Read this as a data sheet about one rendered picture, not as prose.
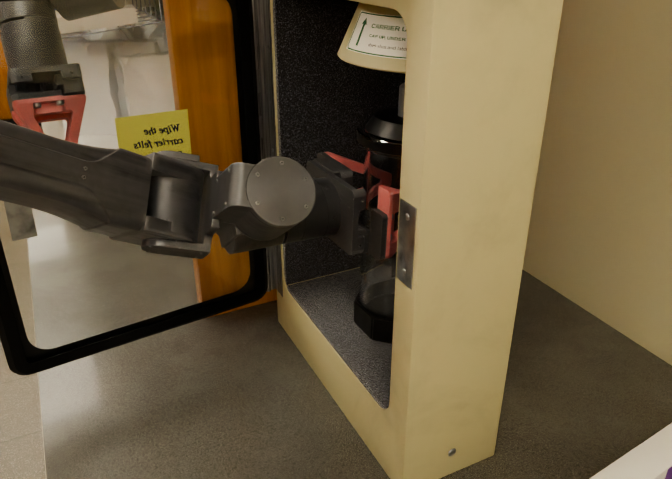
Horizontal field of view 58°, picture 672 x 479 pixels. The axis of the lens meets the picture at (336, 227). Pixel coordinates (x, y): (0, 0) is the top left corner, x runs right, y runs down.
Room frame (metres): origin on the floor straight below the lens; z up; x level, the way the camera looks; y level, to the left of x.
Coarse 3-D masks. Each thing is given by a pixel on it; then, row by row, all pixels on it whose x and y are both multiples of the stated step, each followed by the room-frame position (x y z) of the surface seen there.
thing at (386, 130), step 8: (400, 88) 0.59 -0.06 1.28; (400, 96) 0.58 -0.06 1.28; (400, 104) 0.58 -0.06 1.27; (376, 112) 0.60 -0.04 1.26; (384, 112) 0.60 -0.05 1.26; (392, 112) 0.60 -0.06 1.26; (400, 112) 0.58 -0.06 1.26; (376, 120) 0.58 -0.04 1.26; (384, 120) 0.57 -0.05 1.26; (392, 120) 0.57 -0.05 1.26; (400, 120) 0.57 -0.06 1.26; (368, 128) 0.58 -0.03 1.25; (376, 128) 0.57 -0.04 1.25; (384, 128) 0.56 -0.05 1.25; (392, 128) 0.56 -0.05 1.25; (400, 128) 0.55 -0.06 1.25; (384, 136) 0.55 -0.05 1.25; (392, 136) 0.55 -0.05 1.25; (400, 136) 0.55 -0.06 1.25
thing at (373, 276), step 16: (384, 144) 0.54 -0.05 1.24; (400, 144) 0.54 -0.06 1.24; (368, 160) 0.57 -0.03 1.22; (384, 160) 0.55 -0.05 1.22; (400, 160) 0.54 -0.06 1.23; (368, 176) 0.57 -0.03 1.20; (384, 176) 0.55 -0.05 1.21; (368, 192) 0.57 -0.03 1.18; (368, 208) 0.57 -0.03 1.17; (368, 224) 0.56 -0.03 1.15; (368, 256) 0.56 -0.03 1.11; (368, 272) 0.56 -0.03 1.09; (384, 272) 0.55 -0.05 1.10; (368, 288) 0.56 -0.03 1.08; (384, 288) 0.55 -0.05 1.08; (368, 304) 0.56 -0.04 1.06; (384, 304) 0.54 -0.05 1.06
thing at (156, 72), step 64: (64, 0) 0.58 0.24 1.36; (128, 0) 0.61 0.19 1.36; (192, 0) 0.64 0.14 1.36; (0, 64) 0.54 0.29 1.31; (64, 64) 0.57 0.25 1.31; (128, 64) 0.60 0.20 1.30; (192, 64) 0.64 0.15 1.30; (64, 128) 0.57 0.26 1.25; (128, 128) 0.60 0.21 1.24; (192, 128) 0.63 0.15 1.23; (64, 256) 0.55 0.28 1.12; (128, 256) 0.59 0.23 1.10; (64, 320) 0.55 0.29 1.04; (128, 320) 0.58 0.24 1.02
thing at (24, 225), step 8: (8, 208) 0.52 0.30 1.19; (16, 208) 0.52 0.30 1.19; (24, 208) 0.53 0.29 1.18; (8, 216) 0.52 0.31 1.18; (16, 216) 0.52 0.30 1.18; (24, 216) 0.52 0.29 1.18; (32, 216) 0.53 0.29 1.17; (16, 224) 0.52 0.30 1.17; (24, 224) 0.52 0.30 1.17; (32, 224) 0.53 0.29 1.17; (16, 232) 0.52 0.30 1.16; (24, 232) 0.52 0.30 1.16; (32, 232) 0.53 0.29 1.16
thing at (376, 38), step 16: (368, 16) 0.54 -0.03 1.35; (384, 16) 0.53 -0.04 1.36; (400, 16) 0.52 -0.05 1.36; (352, 32) 0.55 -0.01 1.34; (368, 32) 0.53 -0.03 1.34; (384, 32) 0.52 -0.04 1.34; (400, 32) 0.51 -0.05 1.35; (352, 48) 0.54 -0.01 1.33; (368, 48) 0.52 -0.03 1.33; (384, 48) 0.51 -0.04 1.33; (400, 48) 0.51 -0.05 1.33; (352, 64) 0.53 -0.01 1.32; (368, 64) 0.52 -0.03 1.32; (384, 64) 0.51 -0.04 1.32; (400, 64) 0.50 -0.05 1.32
